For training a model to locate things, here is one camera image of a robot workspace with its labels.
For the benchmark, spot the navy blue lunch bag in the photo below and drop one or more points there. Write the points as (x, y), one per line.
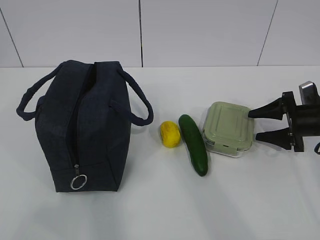
(83, 114)

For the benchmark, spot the green cucumber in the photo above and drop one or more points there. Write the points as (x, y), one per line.
(195, 144)

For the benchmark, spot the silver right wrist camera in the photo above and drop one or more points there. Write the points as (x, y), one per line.
(309, 93)

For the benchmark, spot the green lid glass container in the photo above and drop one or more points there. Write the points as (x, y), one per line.
(227, 129)

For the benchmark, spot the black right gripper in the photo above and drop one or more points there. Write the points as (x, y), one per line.
(303, 120)

